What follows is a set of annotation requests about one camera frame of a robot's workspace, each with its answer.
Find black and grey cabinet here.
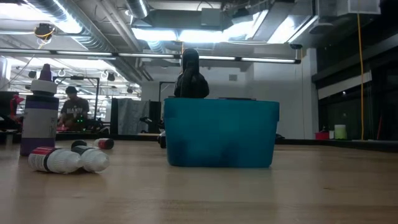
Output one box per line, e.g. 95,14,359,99
110,98,162,135

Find small grey food coloring bottle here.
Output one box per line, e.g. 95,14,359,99
70,139,88,149

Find black yellow cord reel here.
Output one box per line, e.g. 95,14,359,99
33,22,57,41

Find green plastic container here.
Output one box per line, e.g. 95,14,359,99
334,124,348,140

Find small black food coloring bottle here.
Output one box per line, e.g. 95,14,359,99
70,145,111,174

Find small red food coloring bottle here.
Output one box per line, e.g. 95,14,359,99
27,146,82,174

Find person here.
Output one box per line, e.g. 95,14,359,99
58,86,91,131

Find red machine part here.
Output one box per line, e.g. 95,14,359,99
9,95,25,125

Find teal plastic bin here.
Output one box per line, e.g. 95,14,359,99
164,97,280,169

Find white ceiling box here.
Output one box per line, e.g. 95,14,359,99
337,0,382,16

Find large purple food coloring bottle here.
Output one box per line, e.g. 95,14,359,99
19,63,60,157

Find black screen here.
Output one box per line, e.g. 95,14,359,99
0,91,16,116

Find long tube light fixture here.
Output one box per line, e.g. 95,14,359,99
0,48,302,65

